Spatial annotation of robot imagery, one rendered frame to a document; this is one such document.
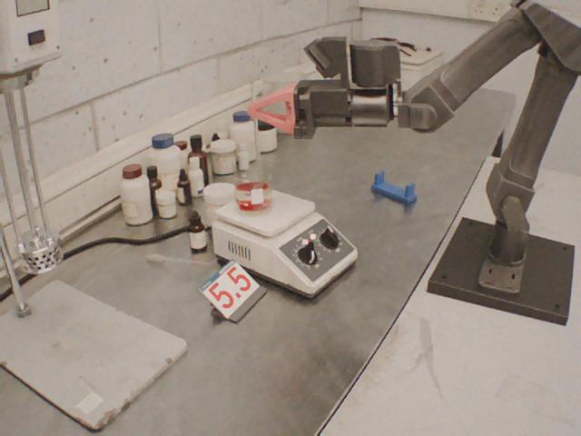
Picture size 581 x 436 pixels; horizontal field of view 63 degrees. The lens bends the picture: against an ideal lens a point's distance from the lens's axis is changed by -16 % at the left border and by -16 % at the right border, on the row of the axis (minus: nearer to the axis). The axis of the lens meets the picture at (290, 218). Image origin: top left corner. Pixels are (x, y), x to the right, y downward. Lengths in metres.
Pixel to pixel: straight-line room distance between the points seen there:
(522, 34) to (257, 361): 0.57
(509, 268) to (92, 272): 0.69
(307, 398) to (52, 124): 0.70
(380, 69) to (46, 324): 0.61
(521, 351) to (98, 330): 0.60
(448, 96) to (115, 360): 0.57
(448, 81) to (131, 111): 0.72
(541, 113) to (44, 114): 0.86
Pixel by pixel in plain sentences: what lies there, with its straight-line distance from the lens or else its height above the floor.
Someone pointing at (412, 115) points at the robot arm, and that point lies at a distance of 0.75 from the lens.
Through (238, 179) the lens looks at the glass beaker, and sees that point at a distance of 0.84.
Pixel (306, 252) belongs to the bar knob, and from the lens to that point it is 0.83.
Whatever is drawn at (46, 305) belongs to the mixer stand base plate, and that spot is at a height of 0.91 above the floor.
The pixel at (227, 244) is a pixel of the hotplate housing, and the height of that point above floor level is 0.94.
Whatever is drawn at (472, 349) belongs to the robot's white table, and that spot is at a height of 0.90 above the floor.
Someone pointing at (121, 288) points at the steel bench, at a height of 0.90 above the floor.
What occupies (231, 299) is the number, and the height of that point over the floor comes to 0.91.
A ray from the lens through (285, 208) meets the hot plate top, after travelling 0.88.
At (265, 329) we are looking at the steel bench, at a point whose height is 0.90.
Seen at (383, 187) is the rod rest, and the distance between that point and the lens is 1.15.
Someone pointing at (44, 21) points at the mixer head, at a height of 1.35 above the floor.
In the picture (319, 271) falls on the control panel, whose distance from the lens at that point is 0.82.
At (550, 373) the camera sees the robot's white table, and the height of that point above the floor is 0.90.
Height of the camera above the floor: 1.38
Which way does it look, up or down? 28 degrees down
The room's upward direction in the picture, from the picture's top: 1 degrees counter-clockwise
